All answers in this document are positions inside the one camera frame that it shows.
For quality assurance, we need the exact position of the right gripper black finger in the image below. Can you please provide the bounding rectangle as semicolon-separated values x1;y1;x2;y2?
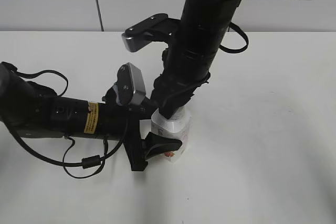
157;98;184;119

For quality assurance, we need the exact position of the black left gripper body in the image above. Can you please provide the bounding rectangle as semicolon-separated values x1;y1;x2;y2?
102;83;148;171

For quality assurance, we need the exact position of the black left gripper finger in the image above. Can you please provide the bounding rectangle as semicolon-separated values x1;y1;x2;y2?
143;132;182;159
140;97;158;119

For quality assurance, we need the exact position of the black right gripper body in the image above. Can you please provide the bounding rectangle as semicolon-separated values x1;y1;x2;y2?
149;48;212;109

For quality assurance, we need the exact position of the white yili changqing yogurt bottle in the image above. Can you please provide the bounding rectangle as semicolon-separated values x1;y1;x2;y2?
151;108;191;163

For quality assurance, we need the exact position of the white plastic bottle cap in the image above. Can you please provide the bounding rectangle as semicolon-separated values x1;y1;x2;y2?
159;106;186;122

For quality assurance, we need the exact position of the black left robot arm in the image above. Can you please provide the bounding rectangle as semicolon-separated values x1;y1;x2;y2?
1;62;182;172

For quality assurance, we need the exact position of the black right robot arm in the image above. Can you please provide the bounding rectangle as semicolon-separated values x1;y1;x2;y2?
151;0;242;119

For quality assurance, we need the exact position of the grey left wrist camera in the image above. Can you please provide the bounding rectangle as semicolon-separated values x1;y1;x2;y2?
117;62;146;105

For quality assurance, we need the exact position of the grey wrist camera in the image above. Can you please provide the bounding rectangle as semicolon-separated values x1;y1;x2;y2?
117;62;146;105
121;13;180;52

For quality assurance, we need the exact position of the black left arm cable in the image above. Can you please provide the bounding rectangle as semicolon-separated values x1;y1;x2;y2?
9;69;129;179

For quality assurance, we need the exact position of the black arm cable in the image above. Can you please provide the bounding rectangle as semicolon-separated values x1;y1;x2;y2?
219;22;249;54
9;69;129;179

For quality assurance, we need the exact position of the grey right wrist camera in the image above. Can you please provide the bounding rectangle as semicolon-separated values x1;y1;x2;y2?
121;13;180;52

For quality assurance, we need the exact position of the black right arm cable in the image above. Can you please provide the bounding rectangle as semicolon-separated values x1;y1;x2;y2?
219;22;249;54

